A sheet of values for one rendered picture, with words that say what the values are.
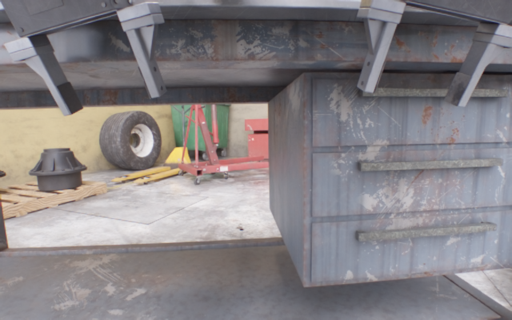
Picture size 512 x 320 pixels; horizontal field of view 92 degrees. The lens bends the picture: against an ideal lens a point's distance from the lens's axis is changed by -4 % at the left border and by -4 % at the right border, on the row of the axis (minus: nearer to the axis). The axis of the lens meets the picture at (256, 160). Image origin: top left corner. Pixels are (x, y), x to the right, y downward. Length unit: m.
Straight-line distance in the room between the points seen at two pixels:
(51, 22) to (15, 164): 4.51
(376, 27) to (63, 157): 3.15
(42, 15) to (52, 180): 2.91
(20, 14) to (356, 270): 0.65
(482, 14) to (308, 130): 0.28
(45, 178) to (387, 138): 3.12
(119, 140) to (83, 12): 4.39
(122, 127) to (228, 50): 4.40
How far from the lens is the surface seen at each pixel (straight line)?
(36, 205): 3.03
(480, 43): 0.44
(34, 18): 0.41
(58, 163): 3.26
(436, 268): 0.70
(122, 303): 0.88
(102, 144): 5.22
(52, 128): 5.10
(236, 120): 6.89
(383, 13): 0.35
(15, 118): 4.88
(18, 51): 0.45
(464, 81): 0.44
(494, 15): 0.41
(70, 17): 0.38
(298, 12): 0.43
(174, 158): 4.64
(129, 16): 0.35
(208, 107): 5.93
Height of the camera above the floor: 0.69
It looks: 7 degrees down
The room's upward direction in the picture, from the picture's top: 1 degrees counter-clockwise
